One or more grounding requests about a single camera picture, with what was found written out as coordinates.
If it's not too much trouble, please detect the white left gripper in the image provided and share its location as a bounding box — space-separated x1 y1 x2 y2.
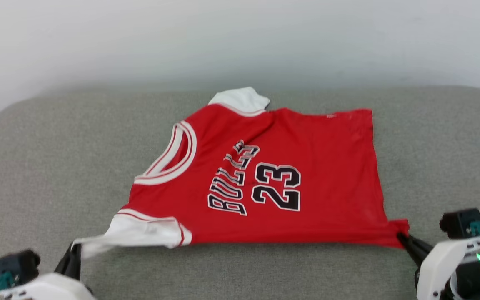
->
0 243 95 300

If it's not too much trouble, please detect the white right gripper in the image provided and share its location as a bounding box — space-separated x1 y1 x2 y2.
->
397 232 480 300

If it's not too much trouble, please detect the red basketball jersey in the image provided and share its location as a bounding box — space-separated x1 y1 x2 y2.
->
72 87 410 260

